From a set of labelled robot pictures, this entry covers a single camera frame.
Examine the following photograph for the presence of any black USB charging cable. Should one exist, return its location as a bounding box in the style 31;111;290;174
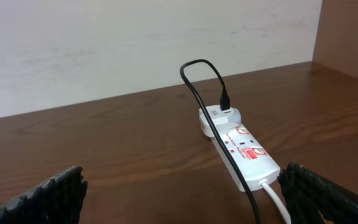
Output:
179;58;262;224

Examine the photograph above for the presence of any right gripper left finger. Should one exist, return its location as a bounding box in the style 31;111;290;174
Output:
0;166;88;224

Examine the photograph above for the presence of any white power strip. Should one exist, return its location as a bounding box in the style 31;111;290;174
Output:
221;125;280;192

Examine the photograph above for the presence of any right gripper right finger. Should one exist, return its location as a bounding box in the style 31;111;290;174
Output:
278;162;358;224

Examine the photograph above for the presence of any white power strip cord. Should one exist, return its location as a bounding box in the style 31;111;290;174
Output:
259;179;292;224

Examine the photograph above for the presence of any white USB charger plug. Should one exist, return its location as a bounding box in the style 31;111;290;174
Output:
199;105;242;138

